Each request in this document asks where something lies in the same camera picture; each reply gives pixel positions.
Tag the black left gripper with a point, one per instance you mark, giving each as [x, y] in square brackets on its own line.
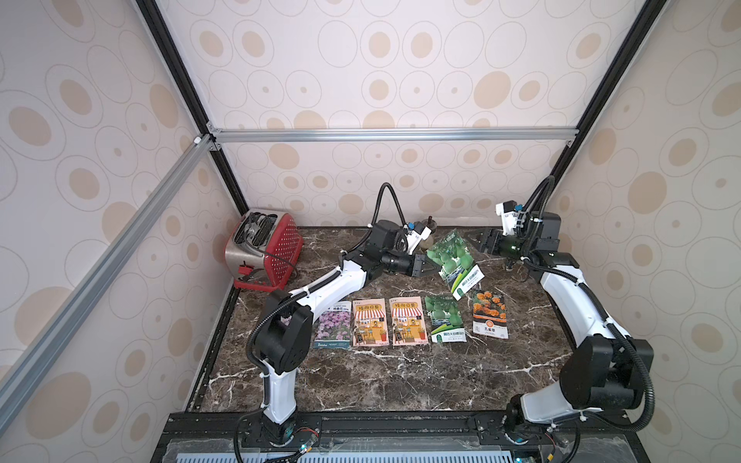
[415, 265]

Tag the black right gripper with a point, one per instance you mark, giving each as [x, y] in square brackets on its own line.
[493, 241]

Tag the green vegetable seed packet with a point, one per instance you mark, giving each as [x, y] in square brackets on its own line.
[459, 270]

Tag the pink sunflower shop seed packet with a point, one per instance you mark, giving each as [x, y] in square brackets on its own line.
[370, 327]

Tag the orange marigold seed packet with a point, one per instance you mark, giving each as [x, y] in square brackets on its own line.
[490, 315]

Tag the green gourd seed packet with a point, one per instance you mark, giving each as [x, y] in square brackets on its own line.
[445, 319]

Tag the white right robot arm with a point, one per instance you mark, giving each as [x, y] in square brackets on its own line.
[607, 376]

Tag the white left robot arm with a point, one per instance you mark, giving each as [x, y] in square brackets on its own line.
[281, 339]

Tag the small glass bottle black cap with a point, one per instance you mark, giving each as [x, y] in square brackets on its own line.
[428, 233]

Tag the red polka-dot toaster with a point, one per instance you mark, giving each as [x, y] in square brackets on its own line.
[263, 250]

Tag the horizontal aluminium frame bar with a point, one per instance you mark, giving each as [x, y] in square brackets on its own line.
[378, 135]

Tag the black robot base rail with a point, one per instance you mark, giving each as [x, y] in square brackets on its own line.
[462, 436]

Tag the left aluminium frame bar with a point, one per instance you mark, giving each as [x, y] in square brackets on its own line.
[39, 358]

